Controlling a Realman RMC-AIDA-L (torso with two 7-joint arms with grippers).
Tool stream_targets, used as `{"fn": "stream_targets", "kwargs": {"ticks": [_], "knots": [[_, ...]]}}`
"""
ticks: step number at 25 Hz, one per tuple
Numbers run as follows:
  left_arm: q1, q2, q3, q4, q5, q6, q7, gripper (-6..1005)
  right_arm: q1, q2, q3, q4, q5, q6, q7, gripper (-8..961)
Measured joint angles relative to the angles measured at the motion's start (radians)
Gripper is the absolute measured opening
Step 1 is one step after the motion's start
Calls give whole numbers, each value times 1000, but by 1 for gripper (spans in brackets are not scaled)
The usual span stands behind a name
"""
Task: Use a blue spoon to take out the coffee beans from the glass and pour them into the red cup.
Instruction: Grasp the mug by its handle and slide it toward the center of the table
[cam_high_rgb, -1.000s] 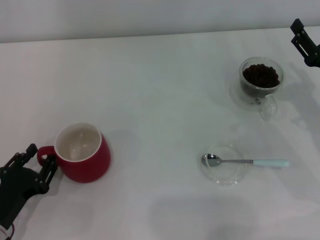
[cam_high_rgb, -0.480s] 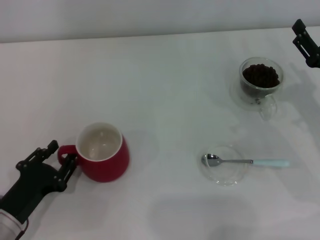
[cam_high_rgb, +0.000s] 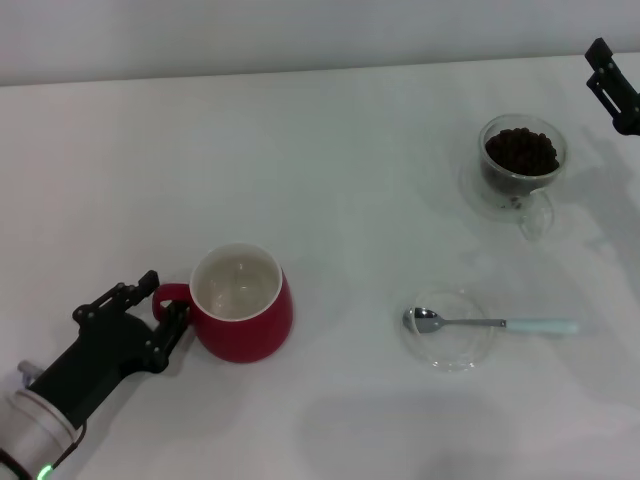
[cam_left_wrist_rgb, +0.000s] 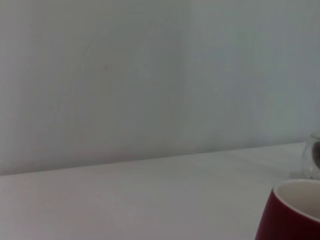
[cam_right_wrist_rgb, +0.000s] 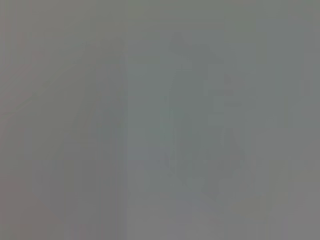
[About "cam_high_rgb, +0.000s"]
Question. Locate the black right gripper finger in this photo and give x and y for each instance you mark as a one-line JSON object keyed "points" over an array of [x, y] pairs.
{"points": [[617, 95]]}

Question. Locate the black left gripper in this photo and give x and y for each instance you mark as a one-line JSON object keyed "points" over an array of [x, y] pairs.
{"points": [[100, 350]]}

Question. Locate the red ceramic mug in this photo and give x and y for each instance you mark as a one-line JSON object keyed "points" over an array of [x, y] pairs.
{"points": [[250, 330]]}

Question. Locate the brown coffee beans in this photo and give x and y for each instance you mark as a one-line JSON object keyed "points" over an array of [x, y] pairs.
{"points": [[522, 150]]}

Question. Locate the spilled coffee bean crumbs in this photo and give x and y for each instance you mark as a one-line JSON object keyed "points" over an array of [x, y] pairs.
{"points": [[515, 202]]}

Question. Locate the clear glass saucer with crumbs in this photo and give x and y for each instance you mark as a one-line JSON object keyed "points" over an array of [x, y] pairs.
{"points": [[487, 205]]}

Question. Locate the empty clear glass saucer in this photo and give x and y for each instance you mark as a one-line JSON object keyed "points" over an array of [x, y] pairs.
{"points": [[450, 350]]}

